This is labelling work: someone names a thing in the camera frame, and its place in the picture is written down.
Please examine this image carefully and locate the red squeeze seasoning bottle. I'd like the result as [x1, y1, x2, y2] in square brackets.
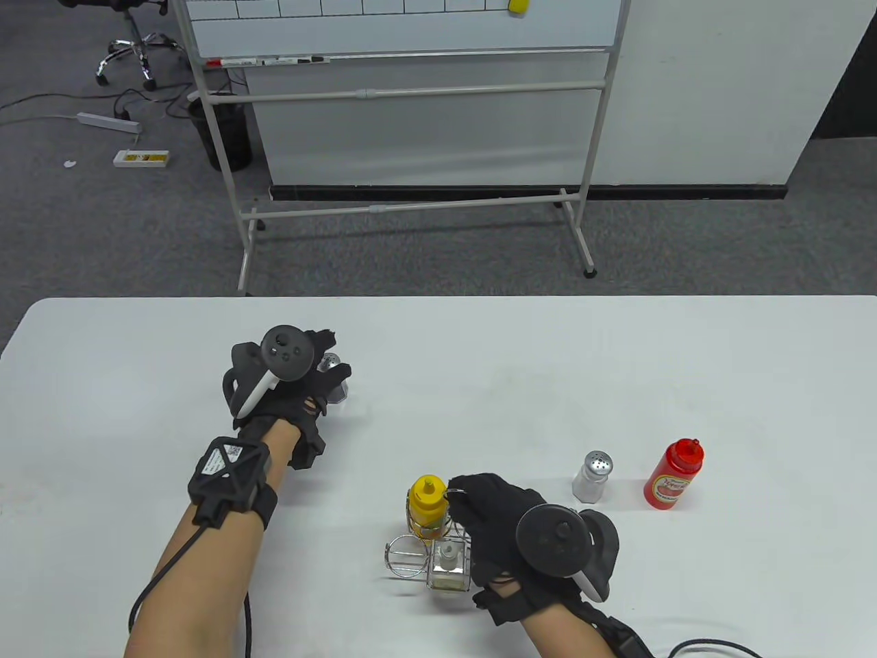
[643, 439, 704, 511]

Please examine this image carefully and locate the black round left hand controller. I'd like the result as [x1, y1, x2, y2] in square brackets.
[223, 325, 317, 419]

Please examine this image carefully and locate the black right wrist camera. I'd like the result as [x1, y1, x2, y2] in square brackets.
[596, 613, 656, 658]

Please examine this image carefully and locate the dark pepper shaker seasoning bottle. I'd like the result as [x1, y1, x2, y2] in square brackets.
[317, 353, 349, 402]

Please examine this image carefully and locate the black floor cable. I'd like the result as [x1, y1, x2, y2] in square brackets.
[0, 81, 199, 127]

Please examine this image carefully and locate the person's right hand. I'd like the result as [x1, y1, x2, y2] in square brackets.
[445, 472, 584, 626]

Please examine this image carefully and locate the black round hand controller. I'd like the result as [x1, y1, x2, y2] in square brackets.
[515, 504, 621, 604]
[223, 325, 317, 419]

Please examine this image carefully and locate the black mesh waste bin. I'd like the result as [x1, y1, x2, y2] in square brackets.
[188, 93, 253, 172]

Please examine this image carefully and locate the white power strip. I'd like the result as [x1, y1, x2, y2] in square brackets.
[77, 112, 143, 134]

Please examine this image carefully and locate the silver wire seasoning rack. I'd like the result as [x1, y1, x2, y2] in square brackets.
[384, 480, 480, 596]

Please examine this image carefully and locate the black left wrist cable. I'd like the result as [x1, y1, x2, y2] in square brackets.
[128, 507, 255, 658]

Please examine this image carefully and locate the person's left forearm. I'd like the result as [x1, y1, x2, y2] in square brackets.
[123, 418, 304, 658]

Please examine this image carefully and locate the office chair base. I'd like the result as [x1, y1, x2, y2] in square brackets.
[58, 0, 186, 91]

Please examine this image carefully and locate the person's left hand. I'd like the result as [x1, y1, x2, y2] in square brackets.
[223, 329, 354, 471]

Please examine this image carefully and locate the white salt shaker seasoning bottle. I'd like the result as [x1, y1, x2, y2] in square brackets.
[572, 450, 614, 503]

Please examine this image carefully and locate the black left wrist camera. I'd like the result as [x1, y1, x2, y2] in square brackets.
[188, 437, 279, 529]

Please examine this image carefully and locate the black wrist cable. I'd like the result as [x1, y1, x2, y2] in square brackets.
[128, 507, 255, 658]
[661, 637, 763, 658]

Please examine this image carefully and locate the whiteboard on rolling stand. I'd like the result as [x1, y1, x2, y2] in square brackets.
[171, 0, 631, 297]

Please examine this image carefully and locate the yellow squeeze seasoning bottle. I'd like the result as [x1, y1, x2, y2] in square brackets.
[408, 474, 451, 544]

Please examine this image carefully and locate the black round right hand controller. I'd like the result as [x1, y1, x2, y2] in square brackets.
[515, 504, 621, 604]

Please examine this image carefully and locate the person's right forearm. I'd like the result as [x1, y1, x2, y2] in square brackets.
[524, 596, 617, 658]

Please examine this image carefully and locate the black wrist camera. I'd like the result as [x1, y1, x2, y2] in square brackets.
[596, 613, 656, 658]
[188, 437, 279, 529]

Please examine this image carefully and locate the white and yellow flat box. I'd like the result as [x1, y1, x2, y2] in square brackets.
[113, 149, 172, 169]

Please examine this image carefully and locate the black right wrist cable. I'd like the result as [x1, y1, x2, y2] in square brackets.
[661, 637, 763, 658]

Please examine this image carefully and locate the square clear oil seasoning bottle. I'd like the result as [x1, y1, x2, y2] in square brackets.
[426, 538, 473, 594]

